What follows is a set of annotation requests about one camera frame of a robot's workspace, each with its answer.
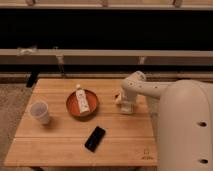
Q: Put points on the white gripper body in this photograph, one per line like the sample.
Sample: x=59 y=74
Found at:
x=127 y=104

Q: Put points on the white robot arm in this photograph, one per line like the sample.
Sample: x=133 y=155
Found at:
x=185 y=120

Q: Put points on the small brown object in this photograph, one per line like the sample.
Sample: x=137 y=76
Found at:
x=117 y=96

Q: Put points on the wooden folding table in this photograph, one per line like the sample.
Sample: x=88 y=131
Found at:
x=128 y=141

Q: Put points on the black smartphone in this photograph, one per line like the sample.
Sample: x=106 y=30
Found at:
x=94 y=139

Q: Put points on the white tube on plate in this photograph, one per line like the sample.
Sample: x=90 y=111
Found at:
x=82 y=100

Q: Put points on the orange round plate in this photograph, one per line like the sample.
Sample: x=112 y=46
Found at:
x=73 y=107

